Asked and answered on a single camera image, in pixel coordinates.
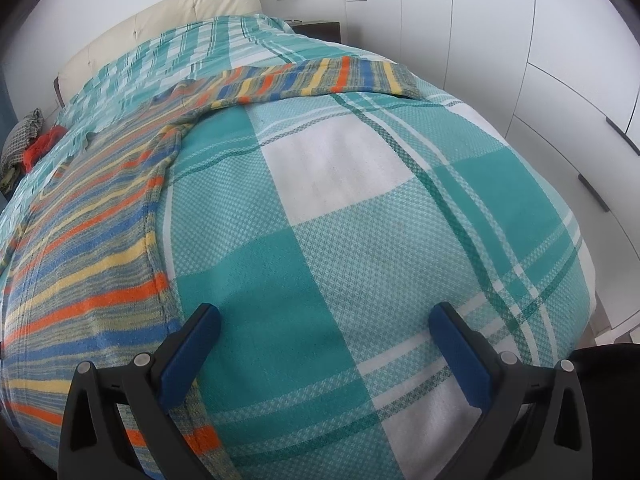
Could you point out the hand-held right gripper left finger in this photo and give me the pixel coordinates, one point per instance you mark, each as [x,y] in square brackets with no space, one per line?
[187,355]

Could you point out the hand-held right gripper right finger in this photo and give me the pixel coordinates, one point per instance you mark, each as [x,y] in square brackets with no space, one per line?
[457,355]

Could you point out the striped knit sweater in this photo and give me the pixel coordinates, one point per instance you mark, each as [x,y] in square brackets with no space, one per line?
[100,260]

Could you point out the teal plaid bed blanket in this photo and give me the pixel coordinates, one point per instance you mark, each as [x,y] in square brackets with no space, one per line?
[350,210]

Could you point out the green cloth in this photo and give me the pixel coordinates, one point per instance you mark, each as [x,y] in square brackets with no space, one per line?
[7,179]

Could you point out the red cloth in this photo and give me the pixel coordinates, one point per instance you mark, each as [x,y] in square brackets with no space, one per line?
[42,145]

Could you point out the grey patterned cloth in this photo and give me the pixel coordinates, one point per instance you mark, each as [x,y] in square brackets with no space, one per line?
[22,130]

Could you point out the white wardrobe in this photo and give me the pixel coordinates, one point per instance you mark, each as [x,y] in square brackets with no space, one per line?
[500,35]

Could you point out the cream pillow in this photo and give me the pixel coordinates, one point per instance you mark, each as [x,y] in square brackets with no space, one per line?
[175,10]

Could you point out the dark wooden nightstand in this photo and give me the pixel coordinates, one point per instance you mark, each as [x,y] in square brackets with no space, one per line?
[322,30]

